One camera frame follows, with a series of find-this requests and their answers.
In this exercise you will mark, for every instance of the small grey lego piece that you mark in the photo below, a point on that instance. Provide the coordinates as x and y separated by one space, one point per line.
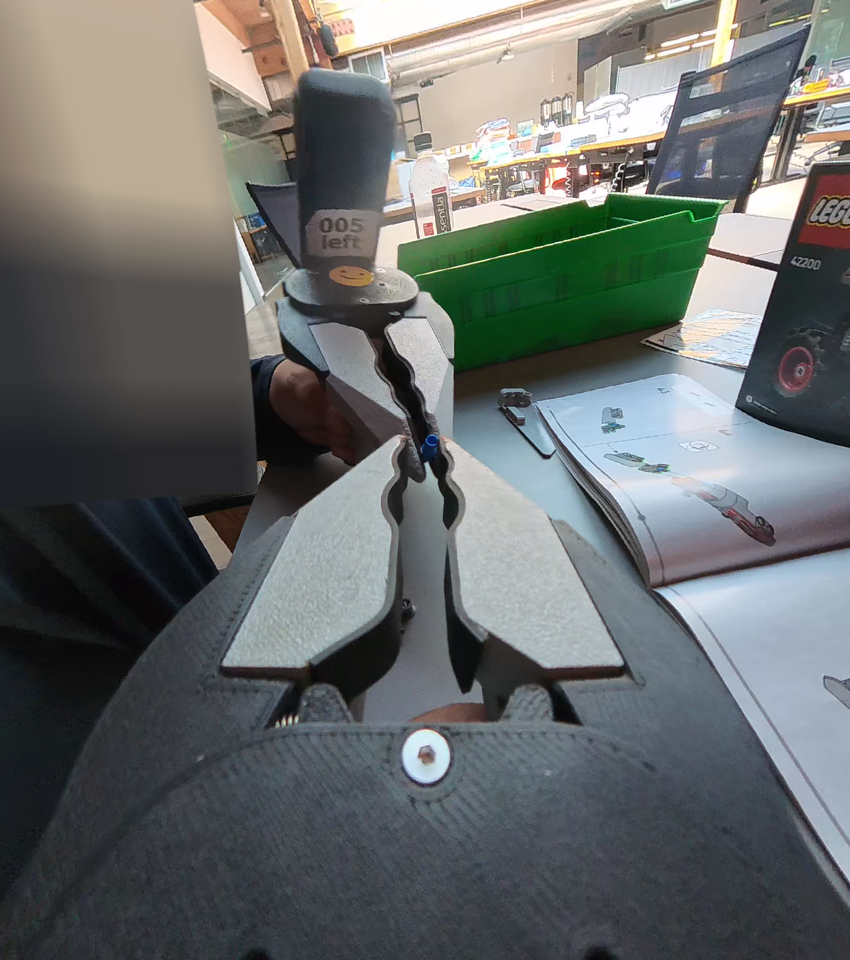
515 397

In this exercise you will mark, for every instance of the lego instruction booklet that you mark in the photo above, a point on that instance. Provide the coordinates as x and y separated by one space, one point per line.
732 510

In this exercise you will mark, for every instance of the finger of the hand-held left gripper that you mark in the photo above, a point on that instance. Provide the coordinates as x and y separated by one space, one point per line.
428 360
353 375

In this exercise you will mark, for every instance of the long wooden workbench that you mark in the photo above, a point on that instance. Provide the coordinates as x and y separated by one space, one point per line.
582 150

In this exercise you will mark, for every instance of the green plastic bin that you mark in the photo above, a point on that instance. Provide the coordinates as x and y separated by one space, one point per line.
560 292

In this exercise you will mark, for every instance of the person's left hand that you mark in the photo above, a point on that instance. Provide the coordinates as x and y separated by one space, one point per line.
305 405

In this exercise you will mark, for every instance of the black lego set box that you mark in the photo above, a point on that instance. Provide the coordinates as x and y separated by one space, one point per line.
837 315

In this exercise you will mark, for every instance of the small black lego pin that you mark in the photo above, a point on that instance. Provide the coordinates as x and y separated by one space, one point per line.
407 607

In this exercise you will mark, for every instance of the lego sticker sheet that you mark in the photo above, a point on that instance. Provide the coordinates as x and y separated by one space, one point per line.
702 337

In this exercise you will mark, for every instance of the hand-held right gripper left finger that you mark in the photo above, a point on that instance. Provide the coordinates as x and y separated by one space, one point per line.
320 585

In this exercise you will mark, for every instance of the person's dark navy shirt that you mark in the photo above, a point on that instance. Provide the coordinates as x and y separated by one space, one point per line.
42 675

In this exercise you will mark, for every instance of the black mesh office chair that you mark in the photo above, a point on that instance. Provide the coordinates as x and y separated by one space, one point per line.
724 112

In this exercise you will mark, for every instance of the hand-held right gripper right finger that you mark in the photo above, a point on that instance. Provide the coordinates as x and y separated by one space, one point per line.
530 585

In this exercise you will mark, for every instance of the dark grey flat lego piece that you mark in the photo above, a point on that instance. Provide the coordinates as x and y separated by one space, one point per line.
537 439

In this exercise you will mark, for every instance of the person's left forearm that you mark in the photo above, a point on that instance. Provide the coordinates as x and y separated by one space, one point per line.
263 405

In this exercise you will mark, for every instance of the clear water bottle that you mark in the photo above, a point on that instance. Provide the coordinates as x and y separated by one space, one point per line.
431 195

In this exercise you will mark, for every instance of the blue lego pin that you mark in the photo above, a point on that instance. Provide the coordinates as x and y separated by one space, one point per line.
430 446

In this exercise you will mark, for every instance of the black chair armrest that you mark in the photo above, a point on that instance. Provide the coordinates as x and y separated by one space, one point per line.
219 504

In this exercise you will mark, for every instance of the dark fabric chair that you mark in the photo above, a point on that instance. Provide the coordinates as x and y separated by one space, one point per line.
275 217

